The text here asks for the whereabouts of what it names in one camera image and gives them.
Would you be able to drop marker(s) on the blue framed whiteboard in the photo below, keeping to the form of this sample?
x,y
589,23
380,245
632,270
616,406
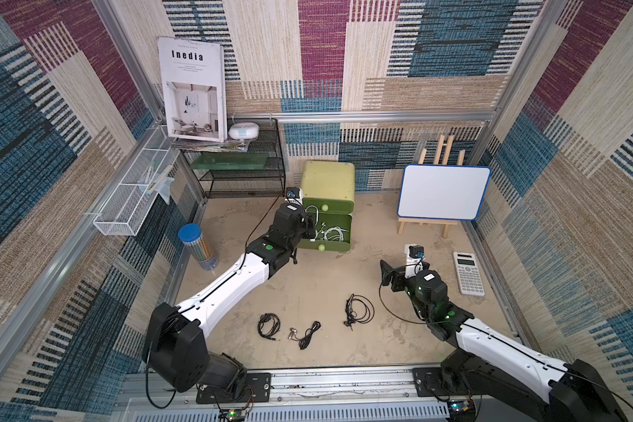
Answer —
x,y
443,192

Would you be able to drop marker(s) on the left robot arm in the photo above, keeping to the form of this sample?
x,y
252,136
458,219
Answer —
x,y
176,342

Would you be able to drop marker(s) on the pencil cup blue lid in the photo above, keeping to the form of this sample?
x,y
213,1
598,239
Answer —
x,y
192,237

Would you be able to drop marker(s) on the green drawer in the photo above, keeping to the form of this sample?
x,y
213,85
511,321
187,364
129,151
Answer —
x,y
331,220

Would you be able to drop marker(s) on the black wire mesh shelf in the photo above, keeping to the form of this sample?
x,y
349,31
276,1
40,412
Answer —
x,y
269,182

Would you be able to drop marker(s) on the green tray on shelf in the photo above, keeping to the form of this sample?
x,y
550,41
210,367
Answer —
x,y
229,161

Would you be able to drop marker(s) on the black earphones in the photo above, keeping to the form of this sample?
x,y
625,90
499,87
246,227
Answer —
x,y
359,310
305,340
269,326

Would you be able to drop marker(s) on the Inedia magazine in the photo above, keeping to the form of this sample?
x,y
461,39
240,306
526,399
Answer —
x,y
193,81

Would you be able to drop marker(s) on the white oval box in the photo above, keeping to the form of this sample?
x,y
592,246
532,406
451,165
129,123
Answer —
x,y
244,131

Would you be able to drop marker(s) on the green drawer cabinet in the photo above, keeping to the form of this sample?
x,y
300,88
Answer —
x,y
329,186

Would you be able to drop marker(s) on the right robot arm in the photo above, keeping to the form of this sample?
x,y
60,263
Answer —
x,y
542,387

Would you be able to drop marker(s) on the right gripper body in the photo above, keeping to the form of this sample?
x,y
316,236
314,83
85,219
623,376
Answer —
x,y
398,278

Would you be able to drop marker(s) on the white wire basket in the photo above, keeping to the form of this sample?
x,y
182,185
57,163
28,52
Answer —
x,y
146,180

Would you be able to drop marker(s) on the white calculator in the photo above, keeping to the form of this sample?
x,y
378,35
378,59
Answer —
x,y
468,274

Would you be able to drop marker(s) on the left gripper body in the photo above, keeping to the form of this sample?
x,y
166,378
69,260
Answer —
x,y
304,230

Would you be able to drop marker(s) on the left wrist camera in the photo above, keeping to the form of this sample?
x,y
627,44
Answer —
x,y
294,195

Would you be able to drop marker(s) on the white earphones coil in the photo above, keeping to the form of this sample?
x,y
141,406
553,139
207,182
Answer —
x,y
319,227

